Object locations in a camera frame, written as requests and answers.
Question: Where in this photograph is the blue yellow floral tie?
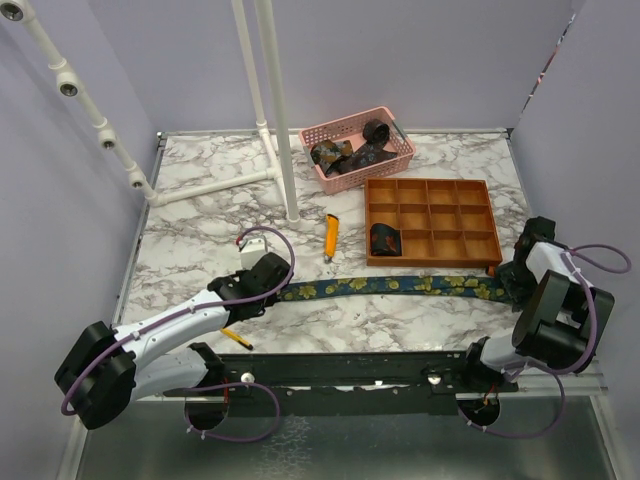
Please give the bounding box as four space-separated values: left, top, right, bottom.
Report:
277 275 511 303

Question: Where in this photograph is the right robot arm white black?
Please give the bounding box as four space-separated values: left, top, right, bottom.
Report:
459 217 615 391

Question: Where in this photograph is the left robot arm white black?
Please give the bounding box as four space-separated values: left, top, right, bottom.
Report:
54 253 295 430

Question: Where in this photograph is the yellow black pencil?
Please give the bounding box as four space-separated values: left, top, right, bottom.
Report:
220 329 254 351

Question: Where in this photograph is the orange utility knife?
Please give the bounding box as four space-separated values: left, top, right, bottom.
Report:
324 214 340 263

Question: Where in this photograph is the orange compartment tray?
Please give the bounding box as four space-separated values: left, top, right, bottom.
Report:
364 178 503 269

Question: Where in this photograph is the rolled dark red-patterned tie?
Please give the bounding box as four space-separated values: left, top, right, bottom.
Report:
369 223 402 257

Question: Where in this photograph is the dark orange-patterned tie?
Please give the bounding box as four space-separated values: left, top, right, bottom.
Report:
310 140 353 176

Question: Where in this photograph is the white pvc pipe rack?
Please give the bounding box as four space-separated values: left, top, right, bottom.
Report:
1 1 301 228

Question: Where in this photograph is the pink plastic basket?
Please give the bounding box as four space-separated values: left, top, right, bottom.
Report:
299 106 415 194

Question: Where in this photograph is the dark blue-patterned tie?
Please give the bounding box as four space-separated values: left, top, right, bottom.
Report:
336 144 398 174

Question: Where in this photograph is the rolled brown tie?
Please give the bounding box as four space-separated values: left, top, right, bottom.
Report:
362 119 390 147

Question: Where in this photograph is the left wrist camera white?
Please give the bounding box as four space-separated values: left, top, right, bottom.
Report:
239 237 269 270

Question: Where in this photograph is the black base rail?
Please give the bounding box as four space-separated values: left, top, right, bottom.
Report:
178 350 518 416

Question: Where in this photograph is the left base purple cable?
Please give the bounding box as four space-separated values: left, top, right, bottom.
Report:
182 383 282 445

